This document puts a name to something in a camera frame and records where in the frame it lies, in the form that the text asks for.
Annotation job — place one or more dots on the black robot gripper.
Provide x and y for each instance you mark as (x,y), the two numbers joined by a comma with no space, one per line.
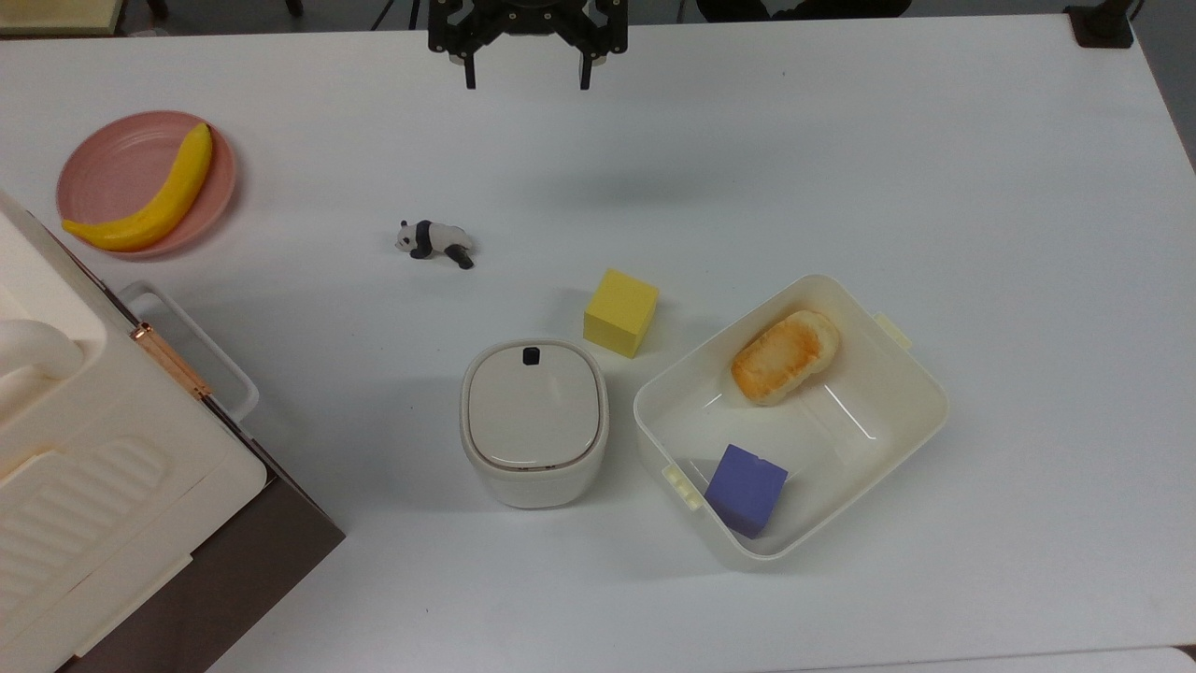
(528,23)

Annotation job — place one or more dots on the white open plastic box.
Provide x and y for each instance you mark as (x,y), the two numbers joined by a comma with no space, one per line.
(832,430)

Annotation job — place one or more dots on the white drawer cabinet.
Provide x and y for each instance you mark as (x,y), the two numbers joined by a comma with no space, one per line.
(84,467)

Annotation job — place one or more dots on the black and white panda toy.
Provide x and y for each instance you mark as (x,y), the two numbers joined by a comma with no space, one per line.
(434,239)

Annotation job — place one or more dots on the yellow cube block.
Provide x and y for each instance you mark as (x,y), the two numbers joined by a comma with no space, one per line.
(620,311)

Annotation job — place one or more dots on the white lidded bin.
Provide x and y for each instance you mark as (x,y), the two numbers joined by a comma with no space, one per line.
(533,416)

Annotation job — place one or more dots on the yellow banana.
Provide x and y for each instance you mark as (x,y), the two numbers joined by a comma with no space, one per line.
(168,201)

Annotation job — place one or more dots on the toasted bread roll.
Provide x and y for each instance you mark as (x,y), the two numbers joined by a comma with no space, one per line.
(783,358)

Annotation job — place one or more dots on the pink round plate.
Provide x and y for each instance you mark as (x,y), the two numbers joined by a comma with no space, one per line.
(112,173)

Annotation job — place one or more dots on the purple cube block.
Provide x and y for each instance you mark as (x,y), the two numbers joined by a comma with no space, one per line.
(745,488)

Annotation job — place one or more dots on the beige side table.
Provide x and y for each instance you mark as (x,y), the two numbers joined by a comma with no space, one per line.
(56,16)

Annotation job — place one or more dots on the black table clamp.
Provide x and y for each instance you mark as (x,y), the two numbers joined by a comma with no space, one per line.
(1101,25)

